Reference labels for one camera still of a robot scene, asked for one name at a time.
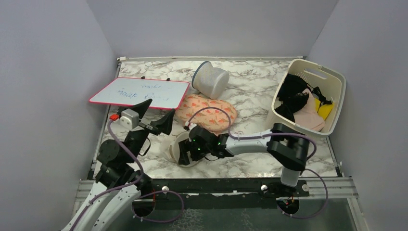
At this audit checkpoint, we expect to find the pink garment in basket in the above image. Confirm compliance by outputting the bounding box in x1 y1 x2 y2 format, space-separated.
294 89 325 131

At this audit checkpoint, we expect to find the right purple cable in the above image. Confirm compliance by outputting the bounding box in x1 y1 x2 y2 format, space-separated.
186 106 330 220

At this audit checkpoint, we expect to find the black bra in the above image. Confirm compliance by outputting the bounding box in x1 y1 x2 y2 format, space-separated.
275 92 309 122

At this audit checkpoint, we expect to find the white cylindrical mesh laundry bag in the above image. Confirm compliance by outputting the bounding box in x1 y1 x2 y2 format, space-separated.
191 61 230 99

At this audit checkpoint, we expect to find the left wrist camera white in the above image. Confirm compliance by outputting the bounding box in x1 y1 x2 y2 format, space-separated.
109 109 140 130

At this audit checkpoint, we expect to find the orange tulip print laundry bag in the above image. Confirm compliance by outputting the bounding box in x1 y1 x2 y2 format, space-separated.
175 94 238 134

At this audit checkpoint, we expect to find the yellow garment in basket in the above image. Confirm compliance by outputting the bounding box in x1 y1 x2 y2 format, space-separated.
314 98 334 120

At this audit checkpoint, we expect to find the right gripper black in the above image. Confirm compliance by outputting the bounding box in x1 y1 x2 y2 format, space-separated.
179 139 212 166

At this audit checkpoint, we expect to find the purple cable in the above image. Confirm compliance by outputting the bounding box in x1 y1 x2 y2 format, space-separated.
186 106 330 220
69 114 186 231

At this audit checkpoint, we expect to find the black garment in basket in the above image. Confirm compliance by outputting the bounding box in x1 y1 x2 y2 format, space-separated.
278 73 332 106

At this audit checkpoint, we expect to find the pink framed whiteboard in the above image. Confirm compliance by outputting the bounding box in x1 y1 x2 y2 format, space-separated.
89 77 190 109

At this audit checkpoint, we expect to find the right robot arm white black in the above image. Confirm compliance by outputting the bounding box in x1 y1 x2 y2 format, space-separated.
170 123 314 196

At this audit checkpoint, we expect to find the black mounting rail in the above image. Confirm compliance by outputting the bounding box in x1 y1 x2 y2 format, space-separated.
131 178 309 215

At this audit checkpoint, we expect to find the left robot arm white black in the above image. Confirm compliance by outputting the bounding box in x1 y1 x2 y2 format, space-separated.
63 99 176 231

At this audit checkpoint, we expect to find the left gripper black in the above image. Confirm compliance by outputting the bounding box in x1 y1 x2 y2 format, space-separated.
122 99 176 163

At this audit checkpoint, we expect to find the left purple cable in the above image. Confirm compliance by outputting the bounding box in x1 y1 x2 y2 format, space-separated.
69 114 186 231

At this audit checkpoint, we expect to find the cream plastic laundry basket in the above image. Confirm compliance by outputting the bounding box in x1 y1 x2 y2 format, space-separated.
265 59 346 138

